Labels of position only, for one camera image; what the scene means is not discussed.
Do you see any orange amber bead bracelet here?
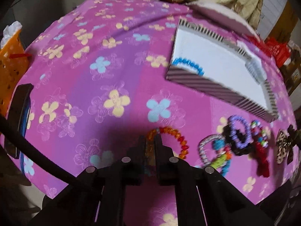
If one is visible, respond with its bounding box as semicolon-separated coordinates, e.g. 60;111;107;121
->
146;126;189;160

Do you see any purple bead bracelet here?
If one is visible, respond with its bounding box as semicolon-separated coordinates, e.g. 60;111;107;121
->
228;115;252;149

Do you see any red satin hair bow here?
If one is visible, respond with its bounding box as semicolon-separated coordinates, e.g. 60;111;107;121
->
250;142;270;178

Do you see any leopard print hair bow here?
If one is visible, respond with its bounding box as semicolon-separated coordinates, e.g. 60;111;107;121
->
276;124;300;165

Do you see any striped white jewelry tray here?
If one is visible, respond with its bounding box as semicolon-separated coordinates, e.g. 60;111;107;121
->
165;19;279;122

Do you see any black scrunchie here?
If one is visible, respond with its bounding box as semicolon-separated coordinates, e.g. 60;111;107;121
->
222;125;253;156

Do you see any pink floral bed sheet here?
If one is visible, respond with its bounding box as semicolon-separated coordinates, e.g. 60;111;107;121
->
4;0;298;226

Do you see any black phone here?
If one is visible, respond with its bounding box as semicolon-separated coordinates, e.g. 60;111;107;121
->
4;83;35;159

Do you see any light blue fuzzy scrunchie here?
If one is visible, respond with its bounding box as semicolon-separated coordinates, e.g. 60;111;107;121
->
245;58;267;84

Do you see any red frilled cushion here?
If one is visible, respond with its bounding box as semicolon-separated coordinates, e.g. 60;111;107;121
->
245;35;272;57

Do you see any orange plastic basket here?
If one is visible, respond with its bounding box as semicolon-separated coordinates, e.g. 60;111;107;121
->
0;30;29;116

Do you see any red shopping bag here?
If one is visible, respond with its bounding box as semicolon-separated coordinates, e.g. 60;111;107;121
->
265;37;291;68

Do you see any white pillow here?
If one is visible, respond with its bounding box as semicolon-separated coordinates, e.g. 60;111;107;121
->
187;0;260;40

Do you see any colourful flower hair tie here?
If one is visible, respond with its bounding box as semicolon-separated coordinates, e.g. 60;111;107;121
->
198;134;233;177

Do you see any multicolour bead bracelet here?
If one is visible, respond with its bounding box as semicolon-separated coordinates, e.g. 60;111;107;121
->
250;119;271;149

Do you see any blue bead bracelet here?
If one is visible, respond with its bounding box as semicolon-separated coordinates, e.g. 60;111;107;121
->
172;57;205;76

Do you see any black cable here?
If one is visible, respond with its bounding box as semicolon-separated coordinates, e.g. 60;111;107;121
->
0;115;77;185

